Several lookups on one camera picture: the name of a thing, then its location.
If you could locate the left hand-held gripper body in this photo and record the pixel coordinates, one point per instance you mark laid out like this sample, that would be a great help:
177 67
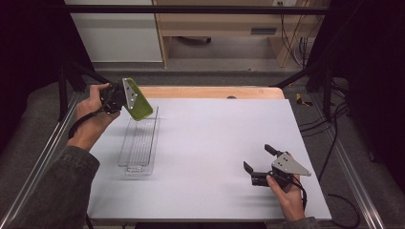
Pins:
113 97

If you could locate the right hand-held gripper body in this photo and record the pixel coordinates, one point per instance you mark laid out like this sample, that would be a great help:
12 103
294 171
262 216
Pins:
286 166

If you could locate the green phone case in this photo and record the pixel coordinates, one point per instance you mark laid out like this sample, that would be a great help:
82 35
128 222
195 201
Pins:
143 109

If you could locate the clear plastic tray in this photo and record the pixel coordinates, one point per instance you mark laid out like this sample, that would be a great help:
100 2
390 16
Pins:
138 146

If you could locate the person's right hand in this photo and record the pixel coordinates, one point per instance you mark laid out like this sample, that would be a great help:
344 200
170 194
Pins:
291 200

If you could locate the person's left hand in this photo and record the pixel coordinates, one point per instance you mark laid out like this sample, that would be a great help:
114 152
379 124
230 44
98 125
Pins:
89 124

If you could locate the white table board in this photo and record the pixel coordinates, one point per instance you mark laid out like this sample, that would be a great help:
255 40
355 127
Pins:
216 159

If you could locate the black metal stand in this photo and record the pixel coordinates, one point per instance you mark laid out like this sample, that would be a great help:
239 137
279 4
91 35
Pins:
327 95
63 95

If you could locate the yellow black tape marker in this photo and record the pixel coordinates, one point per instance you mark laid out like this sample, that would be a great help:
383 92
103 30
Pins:
301 100

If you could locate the white cabinet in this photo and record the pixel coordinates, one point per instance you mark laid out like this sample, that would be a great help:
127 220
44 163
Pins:
117 35

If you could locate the dark curtain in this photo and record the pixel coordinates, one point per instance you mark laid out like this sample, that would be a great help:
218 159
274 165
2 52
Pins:
375 79
28 57

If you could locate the wooden desk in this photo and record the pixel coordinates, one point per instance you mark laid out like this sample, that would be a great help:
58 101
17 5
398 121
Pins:
216 24

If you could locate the aluminium rail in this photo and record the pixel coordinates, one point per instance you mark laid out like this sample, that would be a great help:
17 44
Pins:
35 171
350 178

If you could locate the black horizontal frame bar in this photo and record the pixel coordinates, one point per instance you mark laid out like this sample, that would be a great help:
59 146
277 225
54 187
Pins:
191 9

